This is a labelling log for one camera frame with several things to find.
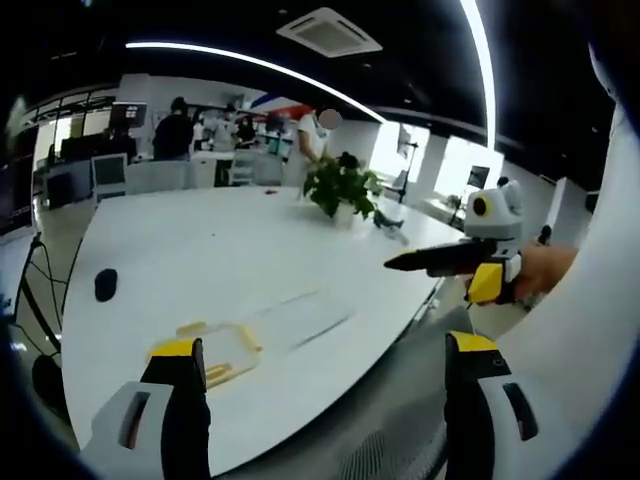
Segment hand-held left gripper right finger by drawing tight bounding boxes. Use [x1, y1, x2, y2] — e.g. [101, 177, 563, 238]
[442, 329, 552, 480]

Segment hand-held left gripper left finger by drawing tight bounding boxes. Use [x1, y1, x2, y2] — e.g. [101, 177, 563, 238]
[78, 337, 212, 480]

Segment person's right hand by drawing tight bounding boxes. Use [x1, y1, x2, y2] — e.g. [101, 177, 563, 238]
[512, 243, 581, 302]

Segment grey object on table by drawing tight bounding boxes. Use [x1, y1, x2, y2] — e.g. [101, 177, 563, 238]
[371, 208, 412, 246]

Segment clear container with yellow clips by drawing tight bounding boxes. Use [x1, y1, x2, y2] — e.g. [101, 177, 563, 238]
[145, 319, 265, 392]

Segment black tripod stand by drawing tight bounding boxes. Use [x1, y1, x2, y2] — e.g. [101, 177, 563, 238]
[392, 123, 422, 204]

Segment green potted plant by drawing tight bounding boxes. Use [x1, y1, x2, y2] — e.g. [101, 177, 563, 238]
[302, 151, 387, 229]

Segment clear plastic lid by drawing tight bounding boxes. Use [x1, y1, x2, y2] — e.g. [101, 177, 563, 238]
[248, 289, 357, 352]

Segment black computer mouse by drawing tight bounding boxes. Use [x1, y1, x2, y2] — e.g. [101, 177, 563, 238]
[93, 268, 119, 303]

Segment curved ceiling light strip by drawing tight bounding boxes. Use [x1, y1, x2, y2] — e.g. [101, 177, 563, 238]
[458, 0, 499, 149]

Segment ceiling air conditioner vent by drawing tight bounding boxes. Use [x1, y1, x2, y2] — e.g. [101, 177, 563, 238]
[275, 6, 385, 58]

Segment white chair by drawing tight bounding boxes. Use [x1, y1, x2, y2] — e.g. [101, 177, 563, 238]
[91, 152, 129, 202]

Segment long ceiling light strip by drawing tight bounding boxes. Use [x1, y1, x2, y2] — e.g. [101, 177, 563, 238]
[124, 40, 389, 124]

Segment black cables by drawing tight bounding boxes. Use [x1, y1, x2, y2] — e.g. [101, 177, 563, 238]
[12, 232, 84, 359]

